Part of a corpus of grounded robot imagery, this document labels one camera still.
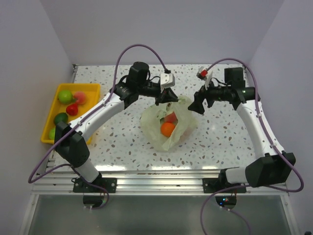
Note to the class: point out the dark green fake avocado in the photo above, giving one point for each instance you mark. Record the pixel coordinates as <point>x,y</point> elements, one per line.
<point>60,117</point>

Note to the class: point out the small green fake lime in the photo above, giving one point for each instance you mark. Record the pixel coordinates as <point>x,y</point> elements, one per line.
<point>51,133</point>

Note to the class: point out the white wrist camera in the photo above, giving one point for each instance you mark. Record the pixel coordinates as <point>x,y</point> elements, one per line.
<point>205,75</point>
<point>167,80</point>

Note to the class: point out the orange fake orange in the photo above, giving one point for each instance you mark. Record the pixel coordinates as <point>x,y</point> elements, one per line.
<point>167,128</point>

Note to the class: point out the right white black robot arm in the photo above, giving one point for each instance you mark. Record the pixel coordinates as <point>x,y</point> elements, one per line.
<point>272,164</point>

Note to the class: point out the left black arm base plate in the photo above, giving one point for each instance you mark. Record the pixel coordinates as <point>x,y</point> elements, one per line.
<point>99,185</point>

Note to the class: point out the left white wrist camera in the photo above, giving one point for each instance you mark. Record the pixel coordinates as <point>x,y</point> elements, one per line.
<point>167,80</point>

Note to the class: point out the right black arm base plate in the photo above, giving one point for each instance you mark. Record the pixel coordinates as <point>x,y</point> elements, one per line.
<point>211,185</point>

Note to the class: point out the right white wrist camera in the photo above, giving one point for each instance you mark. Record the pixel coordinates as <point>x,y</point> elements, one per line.
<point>205,75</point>

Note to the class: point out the bright green fake apple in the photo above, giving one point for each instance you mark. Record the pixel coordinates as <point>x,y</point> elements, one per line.
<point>65,96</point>

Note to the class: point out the pink peach with leaf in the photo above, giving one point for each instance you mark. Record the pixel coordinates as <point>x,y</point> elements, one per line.
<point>79,98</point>

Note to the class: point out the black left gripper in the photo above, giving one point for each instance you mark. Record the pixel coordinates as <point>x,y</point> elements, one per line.
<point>167,95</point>

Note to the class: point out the red wrinkled fake fruit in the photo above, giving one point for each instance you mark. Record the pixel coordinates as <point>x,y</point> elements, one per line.
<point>171,118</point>

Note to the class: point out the yellow plastic tray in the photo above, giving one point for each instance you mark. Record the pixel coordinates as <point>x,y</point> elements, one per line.
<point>93,94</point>

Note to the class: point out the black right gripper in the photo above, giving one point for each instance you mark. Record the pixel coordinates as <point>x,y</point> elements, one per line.
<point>197,105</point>

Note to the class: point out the aluminium rail frame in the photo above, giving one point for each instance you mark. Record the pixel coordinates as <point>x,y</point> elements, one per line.
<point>119,149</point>

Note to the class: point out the pale green avocado-print plastic bag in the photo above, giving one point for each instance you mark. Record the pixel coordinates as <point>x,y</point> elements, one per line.
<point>153,117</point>

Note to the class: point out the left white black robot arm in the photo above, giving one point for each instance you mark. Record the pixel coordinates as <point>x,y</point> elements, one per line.
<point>71,138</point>

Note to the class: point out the red fake pepper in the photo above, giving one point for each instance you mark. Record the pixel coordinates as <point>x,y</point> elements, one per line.
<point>72,109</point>

